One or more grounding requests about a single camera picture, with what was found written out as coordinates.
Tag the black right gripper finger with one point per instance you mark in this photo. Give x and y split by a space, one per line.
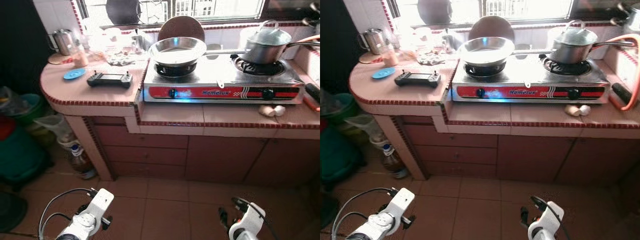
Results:
224 219
525 217

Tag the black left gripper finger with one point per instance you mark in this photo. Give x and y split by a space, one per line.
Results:
409 222
393 192
107 222
93 192

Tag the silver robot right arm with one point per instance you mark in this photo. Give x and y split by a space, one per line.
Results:
239 236
537 235

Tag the plastic bottle brown liquid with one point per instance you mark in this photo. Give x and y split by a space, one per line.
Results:
80 160
395 160

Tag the brown tiled lower cabinet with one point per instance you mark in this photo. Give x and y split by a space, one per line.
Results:
540 160
225 160

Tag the dark teal bin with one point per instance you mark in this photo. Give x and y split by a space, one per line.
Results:
340 157
20 155

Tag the clear plastic bag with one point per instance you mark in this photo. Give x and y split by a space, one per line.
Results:
50 127
362 127

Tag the black round floor object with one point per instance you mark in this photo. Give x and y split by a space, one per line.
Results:
10 212

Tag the green plastic bucket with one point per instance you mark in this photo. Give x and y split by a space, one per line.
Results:
332 107
35 105

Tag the black handheld controller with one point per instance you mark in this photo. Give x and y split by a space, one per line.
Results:
110 80
417 79

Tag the pale garlic bulb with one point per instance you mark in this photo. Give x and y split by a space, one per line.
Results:
266 111
572 110
280 111
585 110

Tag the round blue plastic lid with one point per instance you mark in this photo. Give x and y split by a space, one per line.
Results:
74 74
383 73

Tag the steel red gas stove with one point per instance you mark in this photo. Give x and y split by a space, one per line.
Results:
530 92
225 92

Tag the crumpled pale plastic bag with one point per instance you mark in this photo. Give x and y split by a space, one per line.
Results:
431 59
121 60

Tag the glass with pink contents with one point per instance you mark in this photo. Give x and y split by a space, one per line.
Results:
80 57
391 56

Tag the brown round coaster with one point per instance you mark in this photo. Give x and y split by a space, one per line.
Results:
366 59
57 60

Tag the steel mug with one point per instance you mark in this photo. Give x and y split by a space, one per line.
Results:
372 41
64 42

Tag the small steel container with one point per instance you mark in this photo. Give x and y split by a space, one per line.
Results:
451 41
140 42

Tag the steel frying pan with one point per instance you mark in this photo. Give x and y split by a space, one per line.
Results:
177 50
485 50

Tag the dark round hanging pan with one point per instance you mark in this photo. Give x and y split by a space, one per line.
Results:
435 10
124 10

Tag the round brown board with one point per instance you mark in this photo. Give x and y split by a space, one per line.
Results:
491 27
181 27

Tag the steel saucepan lid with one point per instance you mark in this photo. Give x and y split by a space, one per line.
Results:
577 36
270 36

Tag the steel kettle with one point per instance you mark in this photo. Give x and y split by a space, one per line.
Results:
312 17
631 19

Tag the barred window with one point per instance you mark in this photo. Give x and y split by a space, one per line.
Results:
530 7
225 7

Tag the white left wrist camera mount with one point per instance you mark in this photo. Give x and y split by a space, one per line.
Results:
400 205
100 205

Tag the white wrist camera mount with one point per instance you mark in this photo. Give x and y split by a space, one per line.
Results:
400 205
547 222
100 205
247 222

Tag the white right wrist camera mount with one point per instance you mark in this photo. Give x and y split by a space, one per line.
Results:
247 222
547 222

